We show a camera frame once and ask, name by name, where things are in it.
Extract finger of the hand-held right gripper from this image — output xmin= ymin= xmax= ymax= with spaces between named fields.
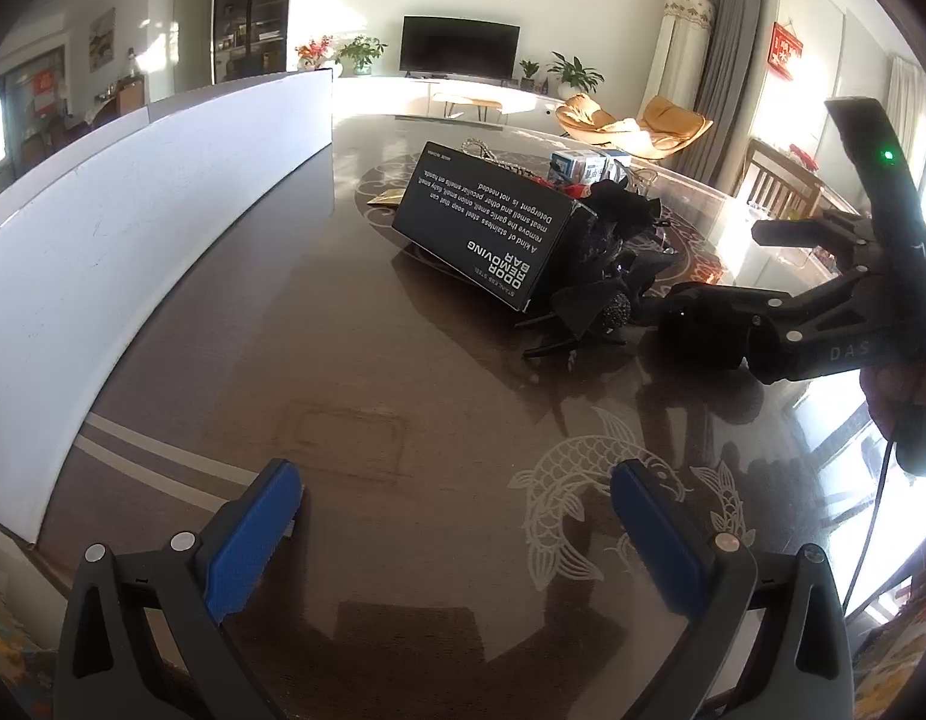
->
xmin=658 ymin=281 xmax=833 ymax=372
xmin=751 ymin=214 xmax=880 ymax=250

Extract floral patterned cloth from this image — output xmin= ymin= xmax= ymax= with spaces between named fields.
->
xmin=0 ymin=532 xmax=59 ymax=720

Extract covered standing air conditioner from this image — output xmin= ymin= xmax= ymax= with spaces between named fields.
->
xmin=643 ymin=0 xmax=717 ymax=117

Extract white door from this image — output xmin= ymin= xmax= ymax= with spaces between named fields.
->
xmin=173 ymin=0 xmax=209 ymax=91

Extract wooden slatted chair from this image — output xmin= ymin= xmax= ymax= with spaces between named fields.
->
xmin=736 ymin=139 xmax=824 ymax=218

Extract person's right hand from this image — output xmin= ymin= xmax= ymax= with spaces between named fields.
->
xmin=860 ymin=358 xmax=926 ymax=478

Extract black printed box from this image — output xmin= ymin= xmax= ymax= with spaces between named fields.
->
xmin=391 ymin=141 xmax=599 ymax=314

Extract framed wall picture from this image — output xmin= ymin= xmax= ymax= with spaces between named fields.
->
xmin=88 ymin=7 xmax=117 ymax=74

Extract silver beaded chain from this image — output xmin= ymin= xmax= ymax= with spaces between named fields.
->
xmin=458 ymin=136 xmax=513 ymax=164

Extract wooden coffee table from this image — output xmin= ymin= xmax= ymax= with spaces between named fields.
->
xmin=431 ymin=92 xmax=503 ymax=121

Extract grey curtain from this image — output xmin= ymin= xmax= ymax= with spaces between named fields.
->
xmin=688 ymin=0 xmax=768 ymax=192

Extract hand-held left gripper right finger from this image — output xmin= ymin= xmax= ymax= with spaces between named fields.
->
xmin=610 ymin=457 xmax=855 ymax=720

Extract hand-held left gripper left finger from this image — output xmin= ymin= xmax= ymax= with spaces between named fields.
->
xmin=53 ymin=457 xmax=306 ymax=720

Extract black television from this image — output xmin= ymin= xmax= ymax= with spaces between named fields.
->
xmin=400 ymin=15 xmax=522 ymax=81

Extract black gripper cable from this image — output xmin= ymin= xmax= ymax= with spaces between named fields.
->
xmin=841 ymin=435 xmax=900 ymax=616

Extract green potted plant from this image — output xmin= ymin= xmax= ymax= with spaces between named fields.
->
xmin=335 ymin=36 xmax=389 ymax=77

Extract dark display cabinet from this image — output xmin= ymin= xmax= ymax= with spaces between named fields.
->
xmin=211 ymin=0 xmax=295 ymax=85

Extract red flowers in vase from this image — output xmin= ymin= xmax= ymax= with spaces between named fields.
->
xmin=295 ymin=35 xmax=336 ymax=70

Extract red wall decoration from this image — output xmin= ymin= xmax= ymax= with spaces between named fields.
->
xmin=766 ymin=21 xmax=801 ymax=83

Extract leafy potted plant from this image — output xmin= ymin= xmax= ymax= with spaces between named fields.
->
xmin=545 ymin=52 xmax=605 ymax=100

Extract orange lounge chair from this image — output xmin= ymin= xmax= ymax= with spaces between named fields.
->
xmin=555 ymin=94 xmax=636 ymax=145
xmin=635 ymin=95 xmax=715 ymax=161

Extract white cardboard box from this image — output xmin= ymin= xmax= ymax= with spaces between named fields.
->
xmin=0 ymin=64 xmax=336 ymax=548

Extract white television console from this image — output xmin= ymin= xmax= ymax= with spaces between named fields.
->
xmin=334 ymin=75 xmax=565 ymax=121

